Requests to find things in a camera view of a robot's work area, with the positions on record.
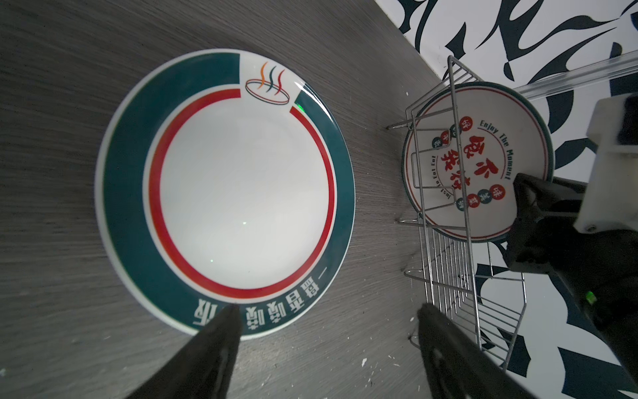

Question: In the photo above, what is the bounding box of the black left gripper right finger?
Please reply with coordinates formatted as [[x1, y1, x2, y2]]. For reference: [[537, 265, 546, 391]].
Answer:
[[417, 304, 533, 398]]

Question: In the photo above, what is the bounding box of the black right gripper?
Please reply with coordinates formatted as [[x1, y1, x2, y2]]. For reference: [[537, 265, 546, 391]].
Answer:
[[503, 173, 637, 379]]

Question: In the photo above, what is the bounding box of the red lettered round plate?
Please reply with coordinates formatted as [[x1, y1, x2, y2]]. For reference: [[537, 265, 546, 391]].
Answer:
[[402, 82, 555, 243]]

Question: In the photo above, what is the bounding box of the wire dish rack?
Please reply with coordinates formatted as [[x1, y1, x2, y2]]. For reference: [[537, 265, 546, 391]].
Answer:
[[387, 56, 525, 370]]

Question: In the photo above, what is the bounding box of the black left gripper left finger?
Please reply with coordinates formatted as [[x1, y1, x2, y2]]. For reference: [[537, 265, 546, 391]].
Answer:
[[129, 304, 243, 398]]

